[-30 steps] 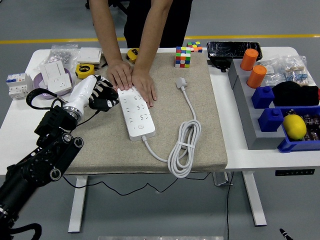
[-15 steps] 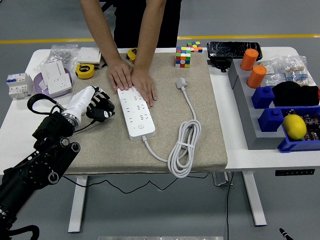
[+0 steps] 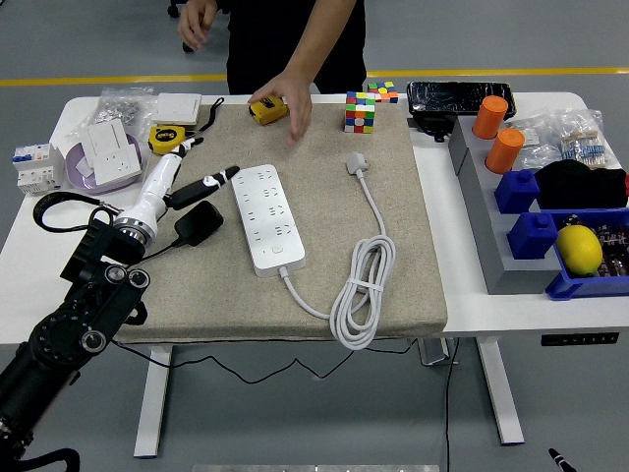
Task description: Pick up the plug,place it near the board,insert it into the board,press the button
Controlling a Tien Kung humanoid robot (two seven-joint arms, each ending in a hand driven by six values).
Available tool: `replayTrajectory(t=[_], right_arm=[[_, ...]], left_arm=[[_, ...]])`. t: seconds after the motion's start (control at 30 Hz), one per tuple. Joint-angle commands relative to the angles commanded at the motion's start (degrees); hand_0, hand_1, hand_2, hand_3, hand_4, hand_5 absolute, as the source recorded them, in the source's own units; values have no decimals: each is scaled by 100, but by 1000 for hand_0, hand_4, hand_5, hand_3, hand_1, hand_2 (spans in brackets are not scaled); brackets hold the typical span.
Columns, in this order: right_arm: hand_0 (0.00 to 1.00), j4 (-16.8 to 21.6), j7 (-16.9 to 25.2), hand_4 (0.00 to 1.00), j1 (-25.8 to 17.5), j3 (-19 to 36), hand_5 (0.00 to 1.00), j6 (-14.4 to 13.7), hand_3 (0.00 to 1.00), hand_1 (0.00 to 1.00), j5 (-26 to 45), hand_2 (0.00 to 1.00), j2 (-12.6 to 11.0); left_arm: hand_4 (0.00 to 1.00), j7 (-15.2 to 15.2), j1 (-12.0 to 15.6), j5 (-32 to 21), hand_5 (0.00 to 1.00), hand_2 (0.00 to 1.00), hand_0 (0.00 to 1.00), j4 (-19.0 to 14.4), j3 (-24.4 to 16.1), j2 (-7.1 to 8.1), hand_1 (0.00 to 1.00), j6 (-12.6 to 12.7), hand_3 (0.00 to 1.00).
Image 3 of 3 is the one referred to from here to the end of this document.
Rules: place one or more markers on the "person's left hand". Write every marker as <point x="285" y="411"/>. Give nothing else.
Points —
<point x="297" y="96"/>

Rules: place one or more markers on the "person's left forearm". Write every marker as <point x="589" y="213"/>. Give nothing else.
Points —
<point x="324" y="39"/>

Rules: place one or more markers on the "yellow lemon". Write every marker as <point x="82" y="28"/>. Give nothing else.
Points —
<point x="580" y="250"/>

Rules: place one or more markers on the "small rubik's cube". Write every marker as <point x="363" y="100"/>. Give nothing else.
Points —
<point x="385" y="91"/>

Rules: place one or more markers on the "purple bowl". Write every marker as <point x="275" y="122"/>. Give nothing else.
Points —
<point x="81" y="182"/>

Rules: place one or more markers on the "grey-brown mat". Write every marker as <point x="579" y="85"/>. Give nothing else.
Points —
<point x="319" y="221"/>

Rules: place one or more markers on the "person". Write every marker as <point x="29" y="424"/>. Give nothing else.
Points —
<point x="255" y="49"/>

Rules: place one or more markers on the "dark electronic modules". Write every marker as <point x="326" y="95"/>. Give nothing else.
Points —
<point x="614" y="251"/>

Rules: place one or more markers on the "large rubik's cube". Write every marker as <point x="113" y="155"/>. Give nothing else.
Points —
<point x="360" y="113"/>

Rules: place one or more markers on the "plastic bag of resistors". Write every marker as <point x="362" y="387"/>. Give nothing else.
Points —
<point x="587" y="142"/>

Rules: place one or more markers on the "plastic bag of screws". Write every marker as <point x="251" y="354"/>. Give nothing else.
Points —
<point x="120" y="110"/>

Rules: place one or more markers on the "orange cylinder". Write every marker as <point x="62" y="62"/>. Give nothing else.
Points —
<point x="489" y="118"/>
<point x="505" y="152"/>

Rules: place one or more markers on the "grey box under table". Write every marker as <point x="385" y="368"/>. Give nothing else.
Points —
<point x="435" y="351"/>

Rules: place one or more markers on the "white circuit breaker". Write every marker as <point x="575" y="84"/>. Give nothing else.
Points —
<point x="37" y="169"/>

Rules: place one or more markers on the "white wall switch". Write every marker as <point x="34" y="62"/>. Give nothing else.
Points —
<point x="176" y="109"/>

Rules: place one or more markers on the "grey block holder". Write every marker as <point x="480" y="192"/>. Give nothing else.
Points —
<point x="496" y="251"/>

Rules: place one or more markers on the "plastic bag of white parts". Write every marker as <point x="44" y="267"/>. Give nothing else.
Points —
<point x="538" y="145"/>

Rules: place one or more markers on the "blue block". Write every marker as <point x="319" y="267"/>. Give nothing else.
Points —
<point x="516" y="192"/>
<point x="531" y="238"/>

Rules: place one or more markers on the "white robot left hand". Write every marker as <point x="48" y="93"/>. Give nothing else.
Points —
<point x="152" y="192"/>

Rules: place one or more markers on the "blue plastic bin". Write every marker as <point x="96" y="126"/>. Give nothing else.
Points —
<point x="589" y="287"/>

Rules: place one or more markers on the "white left table leg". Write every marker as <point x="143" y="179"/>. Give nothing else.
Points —
<point x="152" y="403"/>

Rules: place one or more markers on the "white right table leg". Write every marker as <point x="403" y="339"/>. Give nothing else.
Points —
<point x="498" y="393"/>

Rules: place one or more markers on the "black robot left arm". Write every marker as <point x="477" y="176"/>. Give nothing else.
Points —
<point x="83" y="305"/>

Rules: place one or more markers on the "white switch panel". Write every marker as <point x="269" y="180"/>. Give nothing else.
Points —
<point x="105" y="137"/>

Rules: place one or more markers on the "white wall socket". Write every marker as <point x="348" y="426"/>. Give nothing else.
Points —
<point x="118" y="164"/>

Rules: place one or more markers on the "black glossy tray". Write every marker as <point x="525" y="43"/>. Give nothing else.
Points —
<point x="457" y="96"/>

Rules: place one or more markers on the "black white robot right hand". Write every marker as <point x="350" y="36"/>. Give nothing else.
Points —
<point x="557" y="462"/>

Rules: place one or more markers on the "white power strip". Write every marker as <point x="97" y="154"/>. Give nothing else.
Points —
<point x="268" y="216"/>

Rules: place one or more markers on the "white table leg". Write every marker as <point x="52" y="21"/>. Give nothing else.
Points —
<point x="498" y="393"/>
<point x="152" y="403"/>

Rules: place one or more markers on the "black cloth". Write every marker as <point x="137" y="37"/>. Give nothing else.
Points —
<point x="575" y="184"/>

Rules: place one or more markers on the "black table control panel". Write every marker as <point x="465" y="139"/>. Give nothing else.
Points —
<point x="580" y="339"/>

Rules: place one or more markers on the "person's right hand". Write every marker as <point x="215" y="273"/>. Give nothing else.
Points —
<point x="196" y="22"/>

